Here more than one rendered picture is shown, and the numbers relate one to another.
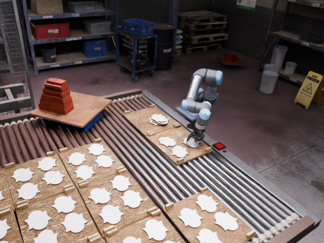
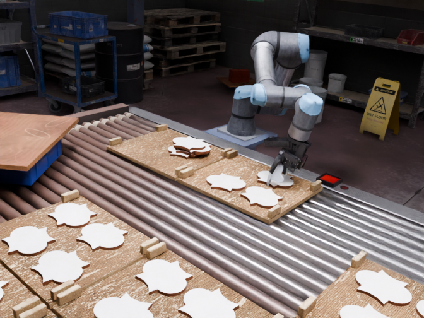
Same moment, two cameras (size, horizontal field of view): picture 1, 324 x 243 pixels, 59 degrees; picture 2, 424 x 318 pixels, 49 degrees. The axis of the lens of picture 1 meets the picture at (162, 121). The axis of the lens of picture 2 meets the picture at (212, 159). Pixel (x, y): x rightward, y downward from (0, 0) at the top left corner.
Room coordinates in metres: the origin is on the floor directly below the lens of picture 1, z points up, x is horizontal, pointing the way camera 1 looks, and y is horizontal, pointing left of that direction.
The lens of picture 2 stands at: (0.43, 0.38, 1.69)
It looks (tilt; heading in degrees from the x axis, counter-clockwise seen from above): 23 degrees down; 346
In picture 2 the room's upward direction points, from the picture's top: 4 degrees clockwise
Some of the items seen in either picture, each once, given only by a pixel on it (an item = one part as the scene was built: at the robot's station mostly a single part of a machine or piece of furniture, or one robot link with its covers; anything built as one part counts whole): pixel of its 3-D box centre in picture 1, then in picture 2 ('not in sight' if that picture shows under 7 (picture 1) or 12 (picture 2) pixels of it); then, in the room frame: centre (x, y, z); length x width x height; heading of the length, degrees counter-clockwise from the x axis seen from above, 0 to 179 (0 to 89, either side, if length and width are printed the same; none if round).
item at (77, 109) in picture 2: (134, 52); (75, 71); (5.67, 0.64, 0.46); 0.79 x 0.62 x 0.91; 35
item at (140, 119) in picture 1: (150, 120); (170, 151); (2.24, 0.10, 0.93); 0.41 x 0.35 x 0.02; 36
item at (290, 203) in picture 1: (203, 139); (289, 175); (2.05, -0.36, 0.89); 2.08 x 0.09 x 0.06; 35
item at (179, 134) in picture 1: (179, 143); (250, 184); (1.90, -0.15, 0.93); 0.41 x 0.35 x 0.02; 36
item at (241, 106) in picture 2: (197, 95); (246, 100); (2.58, -0.33, 1.05); 0.13 x 0.12 x 0.14; 78
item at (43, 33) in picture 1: (49, 28); not in sight; (5.80, 2.34, 0.78); 0.66 x 0.45 x 0.28; 125
